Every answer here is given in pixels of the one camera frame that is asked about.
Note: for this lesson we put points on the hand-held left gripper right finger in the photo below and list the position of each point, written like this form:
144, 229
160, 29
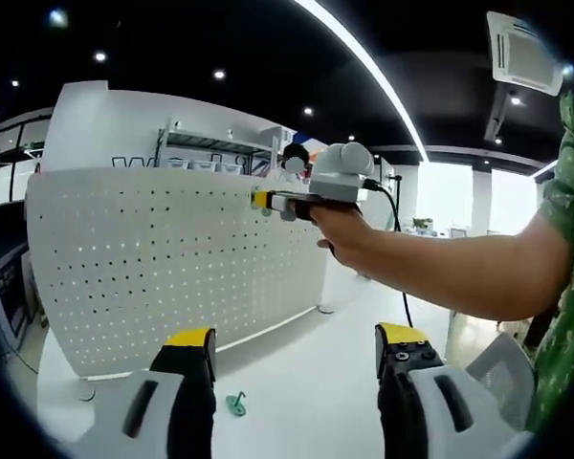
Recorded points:
440, 421

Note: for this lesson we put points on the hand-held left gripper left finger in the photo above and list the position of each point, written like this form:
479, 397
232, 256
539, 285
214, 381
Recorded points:
148, 421

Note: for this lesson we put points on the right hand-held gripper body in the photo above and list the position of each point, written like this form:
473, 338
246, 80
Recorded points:
339, 181

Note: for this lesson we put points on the green hook assembly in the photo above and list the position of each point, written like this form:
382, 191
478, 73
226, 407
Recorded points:
267, 211
253, 193
234, 406

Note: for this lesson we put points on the white pegboard mounting plate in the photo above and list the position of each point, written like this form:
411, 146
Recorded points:
148, 268

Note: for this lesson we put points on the person's right hand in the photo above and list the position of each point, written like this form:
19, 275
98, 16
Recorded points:
349, 239

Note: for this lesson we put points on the white storage bin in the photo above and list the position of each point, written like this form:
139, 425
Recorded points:
210, 166
190, 165
230, 167

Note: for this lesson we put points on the grey metal shelf rack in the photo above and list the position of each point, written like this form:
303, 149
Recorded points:
210, 141

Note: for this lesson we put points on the potted green plant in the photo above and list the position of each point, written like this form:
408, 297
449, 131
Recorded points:
423, 222

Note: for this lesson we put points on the curved ceiling light strip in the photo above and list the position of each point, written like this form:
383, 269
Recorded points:
315, 7

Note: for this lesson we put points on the grey cabinet with black top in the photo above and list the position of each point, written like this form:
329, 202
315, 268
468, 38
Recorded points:
9, 296

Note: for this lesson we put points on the white ceiling air conditioner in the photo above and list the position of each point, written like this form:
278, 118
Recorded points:
521, 52

